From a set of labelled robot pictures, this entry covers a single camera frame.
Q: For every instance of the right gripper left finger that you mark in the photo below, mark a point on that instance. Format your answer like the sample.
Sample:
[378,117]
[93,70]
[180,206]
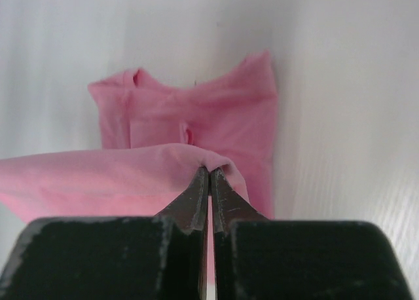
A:
[189,210]

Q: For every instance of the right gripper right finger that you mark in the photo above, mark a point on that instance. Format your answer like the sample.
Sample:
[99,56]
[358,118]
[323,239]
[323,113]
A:
[230,211]

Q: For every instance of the pink t shirt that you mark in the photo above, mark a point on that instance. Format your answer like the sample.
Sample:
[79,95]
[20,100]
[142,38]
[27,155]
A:
[91,225]

